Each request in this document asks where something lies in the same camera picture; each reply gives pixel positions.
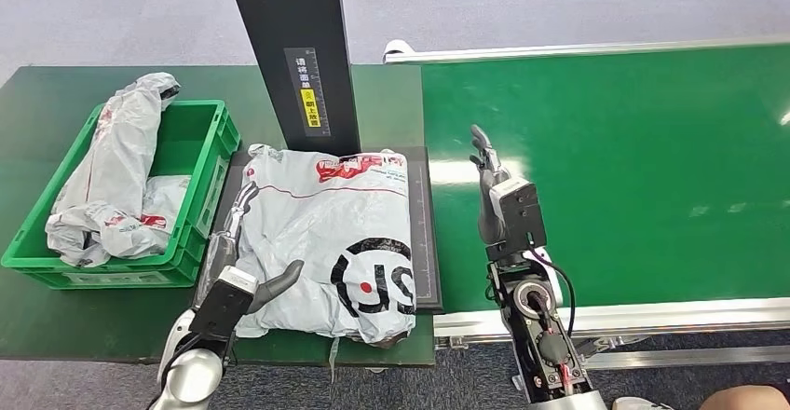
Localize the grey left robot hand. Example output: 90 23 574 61
196 180 306 316

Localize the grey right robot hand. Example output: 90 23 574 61
469 124 513 247

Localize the white package with black logo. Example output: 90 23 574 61
231 143 418 384

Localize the small white crumpled package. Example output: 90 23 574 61
102 174 193 259

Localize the green plastic basket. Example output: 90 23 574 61
1 99 242 291

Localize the long white crumpled package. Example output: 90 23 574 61
45 72 182 269

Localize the black weighing device with column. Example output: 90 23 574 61
191 0 444 316

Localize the black and yellow label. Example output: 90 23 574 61
283 47 332 139

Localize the green conveyor belt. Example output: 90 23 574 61
421 43 790 316

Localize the white rounded object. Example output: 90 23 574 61
610 396 675 410

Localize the person's leg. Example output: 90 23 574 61
700 385 790 410

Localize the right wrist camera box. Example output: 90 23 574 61
485 177 549 264

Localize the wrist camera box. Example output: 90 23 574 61
187 265 259 342
485 177 549 264

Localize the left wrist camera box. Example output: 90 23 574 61
187 265 259 342

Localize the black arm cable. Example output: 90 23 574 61
524 246 579 340

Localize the aluminium conveyor rail with cap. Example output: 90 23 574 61
382 35 790 66

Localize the aluminium conveyor side frame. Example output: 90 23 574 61
433 297 790 373

